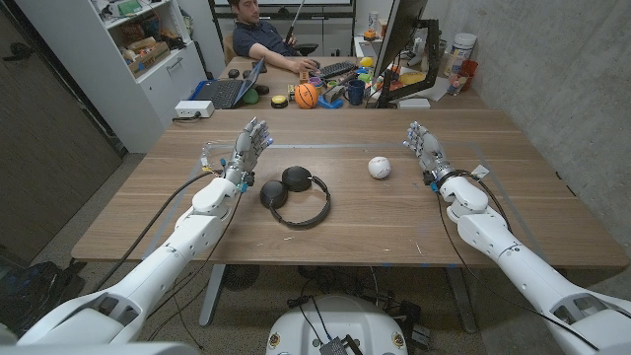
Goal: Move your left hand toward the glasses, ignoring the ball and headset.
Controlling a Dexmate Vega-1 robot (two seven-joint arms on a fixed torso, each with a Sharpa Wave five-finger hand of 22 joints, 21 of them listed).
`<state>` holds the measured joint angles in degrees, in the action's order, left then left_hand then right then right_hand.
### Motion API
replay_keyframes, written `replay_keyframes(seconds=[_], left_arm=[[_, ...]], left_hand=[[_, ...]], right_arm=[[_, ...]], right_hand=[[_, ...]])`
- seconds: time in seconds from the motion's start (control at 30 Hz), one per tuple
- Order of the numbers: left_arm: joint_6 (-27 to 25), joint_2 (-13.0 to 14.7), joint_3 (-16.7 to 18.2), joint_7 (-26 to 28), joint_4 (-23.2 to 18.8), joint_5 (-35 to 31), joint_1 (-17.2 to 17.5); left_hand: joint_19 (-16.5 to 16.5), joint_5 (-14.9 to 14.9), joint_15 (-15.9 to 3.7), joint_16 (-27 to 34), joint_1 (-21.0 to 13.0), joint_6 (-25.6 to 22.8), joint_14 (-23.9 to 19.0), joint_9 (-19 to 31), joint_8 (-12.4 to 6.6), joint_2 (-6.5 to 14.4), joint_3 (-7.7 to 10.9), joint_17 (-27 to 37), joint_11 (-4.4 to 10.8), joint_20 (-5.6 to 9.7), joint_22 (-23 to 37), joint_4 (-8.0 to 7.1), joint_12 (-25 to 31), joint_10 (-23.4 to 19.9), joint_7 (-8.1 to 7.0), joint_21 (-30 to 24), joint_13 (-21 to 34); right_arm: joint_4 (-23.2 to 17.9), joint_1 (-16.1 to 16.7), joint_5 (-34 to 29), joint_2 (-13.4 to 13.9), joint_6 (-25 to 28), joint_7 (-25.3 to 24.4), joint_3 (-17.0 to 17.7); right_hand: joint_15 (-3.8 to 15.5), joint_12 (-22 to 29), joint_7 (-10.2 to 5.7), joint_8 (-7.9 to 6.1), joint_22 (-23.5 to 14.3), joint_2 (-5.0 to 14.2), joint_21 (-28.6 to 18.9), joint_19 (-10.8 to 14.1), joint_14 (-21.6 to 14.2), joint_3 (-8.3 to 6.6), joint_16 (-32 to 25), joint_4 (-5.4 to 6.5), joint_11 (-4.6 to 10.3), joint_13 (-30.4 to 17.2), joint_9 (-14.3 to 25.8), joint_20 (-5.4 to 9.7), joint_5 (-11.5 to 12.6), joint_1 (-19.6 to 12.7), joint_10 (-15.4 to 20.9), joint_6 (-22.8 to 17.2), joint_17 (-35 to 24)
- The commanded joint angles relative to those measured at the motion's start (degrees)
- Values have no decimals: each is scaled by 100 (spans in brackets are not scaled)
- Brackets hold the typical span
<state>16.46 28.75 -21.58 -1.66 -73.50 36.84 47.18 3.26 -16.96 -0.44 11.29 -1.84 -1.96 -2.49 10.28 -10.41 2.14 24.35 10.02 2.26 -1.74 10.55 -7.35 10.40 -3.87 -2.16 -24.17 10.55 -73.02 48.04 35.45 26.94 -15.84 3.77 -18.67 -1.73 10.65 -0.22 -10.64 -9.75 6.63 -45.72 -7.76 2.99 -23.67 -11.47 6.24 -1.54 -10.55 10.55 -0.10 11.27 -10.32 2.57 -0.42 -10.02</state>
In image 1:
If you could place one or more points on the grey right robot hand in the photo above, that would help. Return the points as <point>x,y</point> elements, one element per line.
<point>430,150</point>

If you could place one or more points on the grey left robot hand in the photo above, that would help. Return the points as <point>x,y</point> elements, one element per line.
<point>245,153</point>

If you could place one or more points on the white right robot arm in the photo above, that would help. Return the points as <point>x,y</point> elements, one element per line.
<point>522,271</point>

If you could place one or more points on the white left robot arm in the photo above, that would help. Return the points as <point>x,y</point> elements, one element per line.
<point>162,266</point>

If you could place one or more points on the clear safety glasses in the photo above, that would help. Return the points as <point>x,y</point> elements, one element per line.
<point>209,157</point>

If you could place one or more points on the yellow ball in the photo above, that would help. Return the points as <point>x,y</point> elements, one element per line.
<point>366,62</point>

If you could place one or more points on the flat white box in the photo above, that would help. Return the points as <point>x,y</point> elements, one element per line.
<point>414,103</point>

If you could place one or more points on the white baseball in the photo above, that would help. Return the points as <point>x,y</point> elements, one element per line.
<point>379,167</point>

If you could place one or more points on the green round toy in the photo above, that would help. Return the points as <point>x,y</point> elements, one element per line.
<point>251,96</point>

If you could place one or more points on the black over-ear headphones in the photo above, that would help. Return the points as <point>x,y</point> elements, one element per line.
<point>297,178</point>

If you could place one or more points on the black and yellow puck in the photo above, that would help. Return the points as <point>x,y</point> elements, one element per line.
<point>279,102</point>

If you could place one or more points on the open black laptop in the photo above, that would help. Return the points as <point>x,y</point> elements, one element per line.
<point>222,92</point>

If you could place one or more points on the white power strip box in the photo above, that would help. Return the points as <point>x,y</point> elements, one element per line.
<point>194,108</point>

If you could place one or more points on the orange mini basketball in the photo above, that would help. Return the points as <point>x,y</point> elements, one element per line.
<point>306,96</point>

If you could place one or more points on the red cup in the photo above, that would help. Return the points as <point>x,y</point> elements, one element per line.
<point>469,71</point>

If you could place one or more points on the dark blue mug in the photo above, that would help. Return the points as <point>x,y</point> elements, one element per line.
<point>356,92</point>

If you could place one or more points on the white plastic canister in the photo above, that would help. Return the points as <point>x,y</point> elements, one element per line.
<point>462,49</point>

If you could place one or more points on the man in dark polo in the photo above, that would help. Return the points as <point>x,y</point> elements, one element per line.
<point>259,37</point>

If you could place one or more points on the black keyboard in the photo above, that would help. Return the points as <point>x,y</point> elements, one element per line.
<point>335,69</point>

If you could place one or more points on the black computer monitor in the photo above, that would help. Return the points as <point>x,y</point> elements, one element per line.
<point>399,29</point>

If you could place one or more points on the cardboard box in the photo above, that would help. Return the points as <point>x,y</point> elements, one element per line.
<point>148,60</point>

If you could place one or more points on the grey table leg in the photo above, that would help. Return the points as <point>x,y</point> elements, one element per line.
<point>211,296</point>
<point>462,301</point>

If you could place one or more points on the white shelf cabinet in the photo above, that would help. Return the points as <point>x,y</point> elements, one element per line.
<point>98,69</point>

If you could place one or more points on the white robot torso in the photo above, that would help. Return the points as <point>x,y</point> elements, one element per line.
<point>340,325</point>

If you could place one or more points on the black bag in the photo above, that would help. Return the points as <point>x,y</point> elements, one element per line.
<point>34,296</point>

